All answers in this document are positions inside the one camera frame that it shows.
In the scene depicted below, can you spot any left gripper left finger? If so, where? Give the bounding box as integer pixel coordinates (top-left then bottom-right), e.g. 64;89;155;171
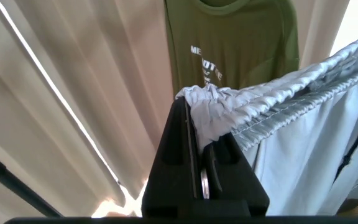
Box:
141;96;203;218

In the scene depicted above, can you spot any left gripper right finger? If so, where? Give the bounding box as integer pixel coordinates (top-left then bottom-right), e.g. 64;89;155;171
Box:
200;132;270;216

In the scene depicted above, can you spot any pale grey garment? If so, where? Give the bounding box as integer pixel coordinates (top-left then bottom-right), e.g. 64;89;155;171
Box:
175;27;358;216

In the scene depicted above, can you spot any green shirt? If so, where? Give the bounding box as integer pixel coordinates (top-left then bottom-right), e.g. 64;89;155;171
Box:
163;0;300;97

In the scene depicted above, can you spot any black clothes rack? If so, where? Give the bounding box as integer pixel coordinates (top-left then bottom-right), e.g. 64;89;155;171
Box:
0;142;62;218

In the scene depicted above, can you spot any beige curtain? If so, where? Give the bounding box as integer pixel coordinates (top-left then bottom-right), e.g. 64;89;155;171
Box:
0;0;351;218

